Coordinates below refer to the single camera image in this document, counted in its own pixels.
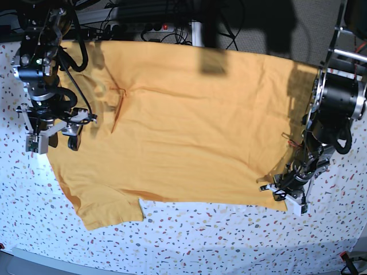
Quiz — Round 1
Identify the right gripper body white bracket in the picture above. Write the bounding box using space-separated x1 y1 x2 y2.
16 100 97 154

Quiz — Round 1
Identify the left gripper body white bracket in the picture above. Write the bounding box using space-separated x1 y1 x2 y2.
259 160 330 217

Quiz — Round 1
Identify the orange T-shirt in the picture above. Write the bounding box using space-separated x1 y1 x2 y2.
47 41 317 230

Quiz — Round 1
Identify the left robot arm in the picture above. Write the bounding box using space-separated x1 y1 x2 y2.
260 1 366 216

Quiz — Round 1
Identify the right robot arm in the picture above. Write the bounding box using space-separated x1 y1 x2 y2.
11 1 97 154

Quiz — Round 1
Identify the red clamp bottom right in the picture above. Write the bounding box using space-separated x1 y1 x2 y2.
340 252 358 275

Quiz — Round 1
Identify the terrazzo patterned tablecloth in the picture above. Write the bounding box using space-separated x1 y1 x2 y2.
1 42 366 274

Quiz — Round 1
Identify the black power strip red switch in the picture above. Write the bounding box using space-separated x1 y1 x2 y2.
85 22 175 34

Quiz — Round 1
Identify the white vertical post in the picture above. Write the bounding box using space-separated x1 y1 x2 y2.
191 21 204 47

